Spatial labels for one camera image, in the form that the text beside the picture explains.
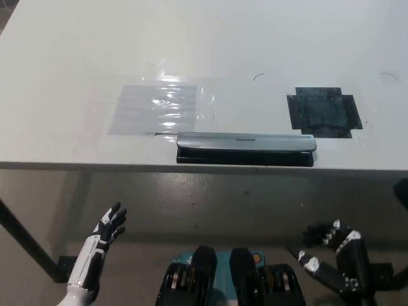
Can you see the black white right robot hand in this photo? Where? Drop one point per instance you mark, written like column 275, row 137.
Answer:
column 350, row 255

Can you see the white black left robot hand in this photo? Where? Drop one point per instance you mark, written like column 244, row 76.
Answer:
column 92, row 255

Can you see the black teal robot body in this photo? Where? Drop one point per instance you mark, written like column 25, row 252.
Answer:
column 228, row 277

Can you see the black table leg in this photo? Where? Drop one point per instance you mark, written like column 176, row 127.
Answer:
column 25, row 239
column 402, row 192

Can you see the black tape patch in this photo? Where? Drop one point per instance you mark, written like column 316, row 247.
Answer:
column 322, row 111

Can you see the clear plastic film patch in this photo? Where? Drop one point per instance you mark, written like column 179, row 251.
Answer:
column 153, row 110

